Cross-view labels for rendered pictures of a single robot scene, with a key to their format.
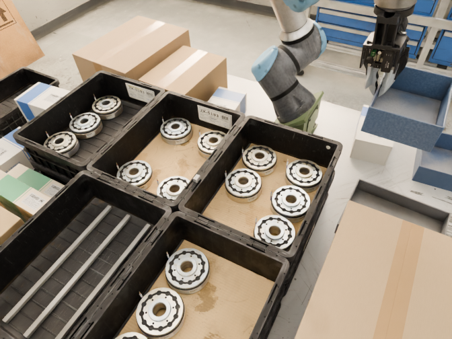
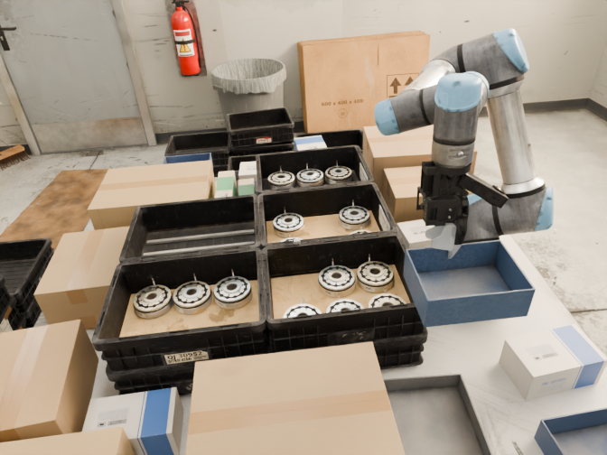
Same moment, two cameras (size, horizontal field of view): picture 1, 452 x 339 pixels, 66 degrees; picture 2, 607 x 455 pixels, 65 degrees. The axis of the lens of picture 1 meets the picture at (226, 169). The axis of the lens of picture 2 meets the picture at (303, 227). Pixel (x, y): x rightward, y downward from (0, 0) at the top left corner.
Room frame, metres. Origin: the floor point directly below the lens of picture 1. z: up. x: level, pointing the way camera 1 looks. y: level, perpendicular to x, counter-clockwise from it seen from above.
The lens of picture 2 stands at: (-0.02, -0.82, 1.73)
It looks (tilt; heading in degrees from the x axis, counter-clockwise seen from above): 35 degrees down; 55
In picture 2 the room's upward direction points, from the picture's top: 4 degrees counter-clockwise
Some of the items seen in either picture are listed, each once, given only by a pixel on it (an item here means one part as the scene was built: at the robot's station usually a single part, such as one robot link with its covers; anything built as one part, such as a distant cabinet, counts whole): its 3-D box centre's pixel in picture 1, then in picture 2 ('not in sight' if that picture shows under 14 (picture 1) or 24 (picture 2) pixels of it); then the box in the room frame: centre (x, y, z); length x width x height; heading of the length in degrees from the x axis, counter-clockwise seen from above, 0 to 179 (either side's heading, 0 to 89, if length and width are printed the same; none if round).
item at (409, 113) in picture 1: (408, 103); (463, 281); (0.63, -0.43, 1.10); 0.20 x 0.15 x 0.07; 148
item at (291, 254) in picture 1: (266, 176); (340, 276); (0.60, -0.10, 0.92); 0.40 x 0.30 x 0.02; 149
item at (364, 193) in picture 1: (391, 222); (434, 431); (0.55, -0.48, 0.73); 0.27 x 0.20 x 0.05; 56
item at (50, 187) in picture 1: (41, 188); (247, 200); (0.71, 0.58, 0.79); 0.24 x 0.06 x 0.06; 59
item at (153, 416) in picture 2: not in sight; (135, 426); (0.02, -0.04, 0.75); 0.20 x 0.12 x 0.09; 150
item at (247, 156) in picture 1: (259, 157); (375, 273); (0.72, -0.10, 0.86); 0.10 x 0.10 x 0.01
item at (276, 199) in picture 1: (290, 200); (345, 313); (0.56, -0.17, 0.86); 0.10 x 0.10 x 0.01
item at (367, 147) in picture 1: (373, 134); (551, 361); (0.92, -0.54, 0.75); 0.20 x 0.12 x 0.09; 155
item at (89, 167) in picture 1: (171, 142); (323, 214); (0.75, 0.15, 0.92); 0.40 x 0.30 x 0.02; 149
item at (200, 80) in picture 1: (185, 85); (427, 198); (1.24, 0.14, 0.78); 0.30 x 0.22 x 0.16; 146
